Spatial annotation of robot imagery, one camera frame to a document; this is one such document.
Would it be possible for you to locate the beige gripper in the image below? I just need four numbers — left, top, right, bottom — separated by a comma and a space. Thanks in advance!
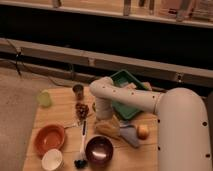
94, 117, 120, 139

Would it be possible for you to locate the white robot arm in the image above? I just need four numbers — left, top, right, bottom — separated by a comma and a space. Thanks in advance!
89, 77, 213, 171

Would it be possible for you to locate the small dark metal cup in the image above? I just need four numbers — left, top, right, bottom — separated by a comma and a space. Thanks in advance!
72, 84, 84, 100

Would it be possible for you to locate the white paper cup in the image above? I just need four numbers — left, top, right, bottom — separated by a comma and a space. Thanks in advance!
41, 149, 63, 171

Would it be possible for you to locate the light green plastic cup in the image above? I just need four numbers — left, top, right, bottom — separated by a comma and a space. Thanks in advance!
37, 91, 52, 108

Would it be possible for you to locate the grey cloth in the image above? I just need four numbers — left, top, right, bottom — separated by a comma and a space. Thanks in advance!
120, 121, 140, 148

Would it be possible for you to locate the dark red bowl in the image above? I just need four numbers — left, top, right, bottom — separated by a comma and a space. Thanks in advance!
85, 136, 114, 166

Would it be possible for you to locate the green cucumber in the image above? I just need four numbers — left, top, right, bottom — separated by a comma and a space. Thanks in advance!
92, 102, 96, 112

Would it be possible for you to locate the orange apple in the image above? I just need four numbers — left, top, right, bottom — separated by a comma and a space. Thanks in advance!
137, 124, 150, 140

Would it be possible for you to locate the bunch of red grapes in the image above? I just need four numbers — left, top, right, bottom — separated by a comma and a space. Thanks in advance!
75, 103, 89, 120

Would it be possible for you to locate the wooden block sponge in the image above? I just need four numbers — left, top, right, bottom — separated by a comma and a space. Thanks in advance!
125, 83, 137, 89

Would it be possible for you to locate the green plastic tray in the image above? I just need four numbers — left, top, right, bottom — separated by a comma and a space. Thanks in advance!
111, 70, 147, 120

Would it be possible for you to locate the orange bowl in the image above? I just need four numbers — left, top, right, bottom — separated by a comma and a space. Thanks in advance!
34, 124, 66, 157

